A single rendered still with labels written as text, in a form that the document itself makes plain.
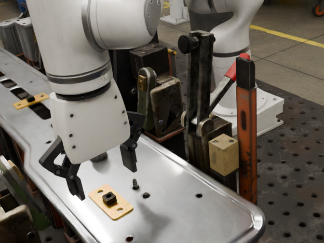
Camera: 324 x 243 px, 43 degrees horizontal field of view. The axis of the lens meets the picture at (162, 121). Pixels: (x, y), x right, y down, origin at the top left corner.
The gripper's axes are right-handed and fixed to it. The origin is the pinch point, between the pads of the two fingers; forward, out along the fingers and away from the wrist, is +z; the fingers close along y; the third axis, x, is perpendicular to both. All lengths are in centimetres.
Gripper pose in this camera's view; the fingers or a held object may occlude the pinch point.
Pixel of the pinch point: (104, 176)
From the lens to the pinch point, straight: 64.0
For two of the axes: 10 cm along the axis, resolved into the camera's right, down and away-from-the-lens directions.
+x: 6.1, 3.3, -7.2
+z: 1.2, 8.6, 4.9
